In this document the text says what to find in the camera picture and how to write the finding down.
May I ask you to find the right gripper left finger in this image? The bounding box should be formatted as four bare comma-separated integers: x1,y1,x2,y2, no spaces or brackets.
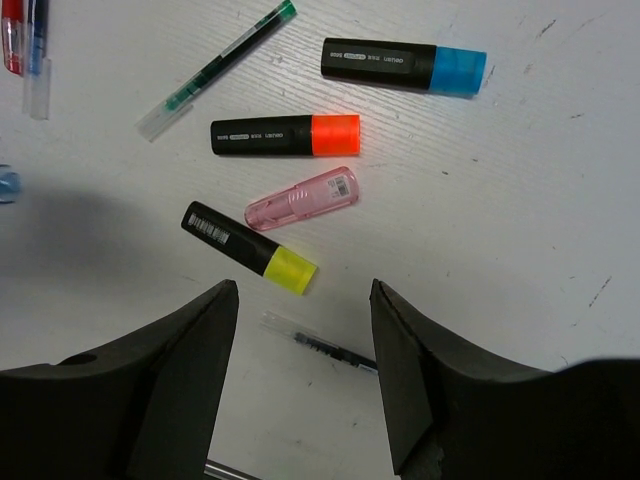
1,280,238,479

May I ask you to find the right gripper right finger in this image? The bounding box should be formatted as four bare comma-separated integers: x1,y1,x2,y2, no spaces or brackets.
370,280,639,479

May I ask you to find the yellow cap highlighter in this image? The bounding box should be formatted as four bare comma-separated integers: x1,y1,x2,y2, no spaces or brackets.
181,201,317,295

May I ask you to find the pink clear highlighter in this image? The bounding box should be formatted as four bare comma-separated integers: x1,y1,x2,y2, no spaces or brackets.
244,166,360,231

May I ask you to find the blue clear highlighter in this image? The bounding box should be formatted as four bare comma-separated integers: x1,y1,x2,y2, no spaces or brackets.
0,164,22,204

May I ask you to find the orange cap highlighter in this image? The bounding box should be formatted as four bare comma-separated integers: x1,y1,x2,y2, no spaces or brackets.
210,115,360,156

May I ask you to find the blue cap highlighter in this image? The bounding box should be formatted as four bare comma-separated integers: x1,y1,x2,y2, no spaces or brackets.
321,38,487,98

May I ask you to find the black clear pen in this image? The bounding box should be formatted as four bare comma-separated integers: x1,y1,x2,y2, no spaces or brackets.
261,312,378,375

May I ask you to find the green clear pen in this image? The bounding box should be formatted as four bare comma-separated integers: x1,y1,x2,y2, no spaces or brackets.
136,1,297,142

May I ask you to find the blue clear pen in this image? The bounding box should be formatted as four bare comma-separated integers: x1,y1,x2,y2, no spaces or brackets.
23,0,51,120

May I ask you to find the red pen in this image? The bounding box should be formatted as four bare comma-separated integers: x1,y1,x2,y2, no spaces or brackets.
1,0,24,76

